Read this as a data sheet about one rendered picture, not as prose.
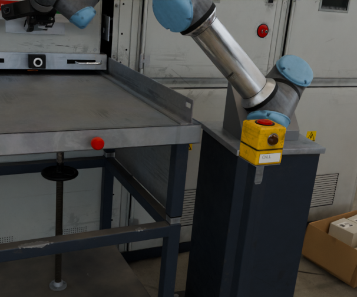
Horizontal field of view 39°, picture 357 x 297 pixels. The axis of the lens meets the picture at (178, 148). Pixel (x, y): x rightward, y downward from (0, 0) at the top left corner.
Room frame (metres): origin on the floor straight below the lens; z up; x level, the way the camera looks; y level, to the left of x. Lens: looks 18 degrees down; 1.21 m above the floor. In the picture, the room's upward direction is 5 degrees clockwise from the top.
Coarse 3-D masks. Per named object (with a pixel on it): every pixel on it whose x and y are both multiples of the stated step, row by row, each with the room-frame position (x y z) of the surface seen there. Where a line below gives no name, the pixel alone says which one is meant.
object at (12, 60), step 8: (0, 56) 1.78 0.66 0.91; (8, 56) 1.80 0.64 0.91; (16, 56) 1.81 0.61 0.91; (24, 56) 1.82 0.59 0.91; (48, 56) 1.86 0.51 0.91; (56, 56) 1.88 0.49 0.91; (64, 56) 1.89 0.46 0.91; (72, 56) 1.91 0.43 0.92; (80, 56) 1.92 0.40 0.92; (88, 56) 1.93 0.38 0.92; (104, 56) 1.96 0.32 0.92; (0, 64) 1.78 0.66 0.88; (8, 64) 1.80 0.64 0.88; (16, 64) 1.81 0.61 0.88; (24, 64) 1.82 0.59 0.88; (48, 64) 1.86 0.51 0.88; (56, 64) 1.88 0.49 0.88; (64, 64) 1.89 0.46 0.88; (72, 64) 1.91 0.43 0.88; (80, 64) 1.92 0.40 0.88; (104, 64) 1.96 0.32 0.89
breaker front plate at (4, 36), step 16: (16, 0) 1.82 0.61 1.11; (96, 16) 1.96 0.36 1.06; (0, 32) 1.80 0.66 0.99; (16, 32) 1.82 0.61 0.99; (32, 32) 1.85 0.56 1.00; (48, 32) 1.87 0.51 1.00; (64, 32) 1.90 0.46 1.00; (80, 32) 1.93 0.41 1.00; (96, 32) 1.96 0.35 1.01; (0, 48) 1.80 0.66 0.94; (16, 48) 1.82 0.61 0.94; (32, 48) 1.85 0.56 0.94; (48, 48) 1.88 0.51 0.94; (64, 48) 1.90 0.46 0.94; (80, 48) 1.93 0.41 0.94; (96, 48) 1.96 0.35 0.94
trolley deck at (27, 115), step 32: (0, 96) 1.46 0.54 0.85; (32, 96) 1.50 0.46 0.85; (64, 96) 1.54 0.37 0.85; (96, 96) 1.58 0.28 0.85; (128, 96) 1.62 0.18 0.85; (0, 128) 1.14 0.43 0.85; (32, 128) 1.17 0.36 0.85; (64, 128) 1.19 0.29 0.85; (96, 128) 1.22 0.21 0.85; (128, 128) 1.26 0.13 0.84; (160, 128) 1.30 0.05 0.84; (192, 128) 1.35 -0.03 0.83
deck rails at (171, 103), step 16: (112, 64) 1.93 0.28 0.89; (112, 80) 1.84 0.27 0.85; (128, 80) 1.77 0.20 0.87; (144, 80) 1.64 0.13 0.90; (144, 96) 1.63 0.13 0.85; (160, 96) 1.53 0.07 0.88; (176, 96) 1.43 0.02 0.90; (160, 112) 1.44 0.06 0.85; (176, 112) 1.42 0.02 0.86; (192, 112) 1.34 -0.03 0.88
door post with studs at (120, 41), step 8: (120, 0) 1.96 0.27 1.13; (128, 0) 1.97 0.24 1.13; (120, 8) 1.96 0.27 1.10; (128, 8) 1.97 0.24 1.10; (120, 16) 1.96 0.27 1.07; (128, 16) 1.97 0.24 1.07; (120, 24) 1.96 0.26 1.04; (128, 24) 1.97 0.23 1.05; (120, 32) 1.96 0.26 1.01; (128, 32) 1.98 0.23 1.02; (112, 40) 1.95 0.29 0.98; (120, 40) 1.96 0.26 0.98; (128, 40) 1.98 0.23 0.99; (112, 48) 1.95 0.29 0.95; (120, 48) 1.96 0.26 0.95; (128, 48) 1.98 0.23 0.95; (112, 56) 1.95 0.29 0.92; (120, 56) 1.96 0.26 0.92; (120, 184) 1.98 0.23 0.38; (120, 192) 1.98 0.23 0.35; (112, 208) 1.96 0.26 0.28; (112, 216) 1.96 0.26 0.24; (112, 224) 1.96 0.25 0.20
